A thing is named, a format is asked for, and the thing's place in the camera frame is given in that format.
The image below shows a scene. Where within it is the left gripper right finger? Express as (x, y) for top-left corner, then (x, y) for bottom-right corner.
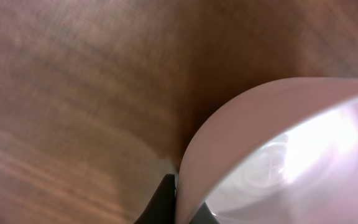
(189, 203), (219, 224)

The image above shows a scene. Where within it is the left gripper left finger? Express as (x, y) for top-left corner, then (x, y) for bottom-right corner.
(134, 174), (176, 224)

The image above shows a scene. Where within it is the pink plastic bowl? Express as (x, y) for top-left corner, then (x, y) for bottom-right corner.
(175, 78), (358, 223)

